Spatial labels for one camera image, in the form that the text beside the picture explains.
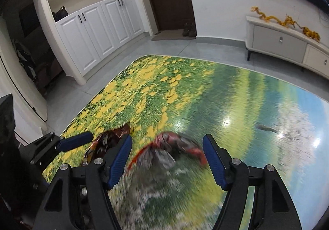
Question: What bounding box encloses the long yellow dragon figure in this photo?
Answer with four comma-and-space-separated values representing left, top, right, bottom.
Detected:
250, 6, 299, 28

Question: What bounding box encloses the thin black cable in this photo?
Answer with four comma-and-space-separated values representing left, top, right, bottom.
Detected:
317, 7, 329, 23

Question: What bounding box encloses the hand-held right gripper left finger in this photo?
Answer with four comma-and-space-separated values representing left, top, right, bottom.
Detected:
33, 134, 133, 230

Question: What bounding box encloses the white and grey tv cabinet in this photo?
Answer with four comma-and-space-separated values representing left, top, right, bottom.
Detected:
245, 15, 329, 79

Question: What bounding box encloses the dark bag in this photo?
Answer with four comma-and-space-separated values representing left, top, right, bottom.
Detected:
51, 6, 69, 21

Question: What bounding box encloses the grey doormat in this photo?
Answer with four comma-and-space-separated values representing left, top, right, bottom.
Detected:
151, 31, 187, 41

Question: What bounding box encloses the white base cabinet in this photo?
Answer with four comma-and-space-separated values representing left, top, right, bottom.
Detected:
53, 0, 146, 79

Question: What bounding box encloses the dark red snack wrapper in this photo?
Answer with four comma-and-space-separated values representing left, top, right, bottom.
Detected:
82, 123, 133, 167

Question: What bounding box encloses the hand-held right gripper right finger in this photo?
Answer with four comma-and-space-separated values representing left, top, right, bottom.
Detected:
203, 134, 295, 230

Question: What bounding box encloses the pair of dark shoes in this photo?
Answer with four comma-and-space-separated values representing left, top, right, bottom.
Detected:
182, 22, 197, 38

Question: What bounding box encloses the dark backpack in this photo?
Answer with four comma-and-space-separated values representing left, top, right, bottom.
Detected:
14, 41, 38, 82

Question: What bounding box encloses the red foil snack wrapper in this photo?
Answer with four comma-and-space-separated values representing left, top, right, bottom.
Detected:
127, 131, 207, 172

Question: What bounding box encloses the short yellow dragon figure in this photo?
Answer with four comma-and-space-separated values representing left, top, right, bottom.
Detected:
302, 26, 321, 41

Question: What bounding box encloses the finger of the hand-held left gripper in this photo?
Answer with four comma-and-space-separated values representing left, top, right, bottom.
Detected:
29, 131, 94, 167

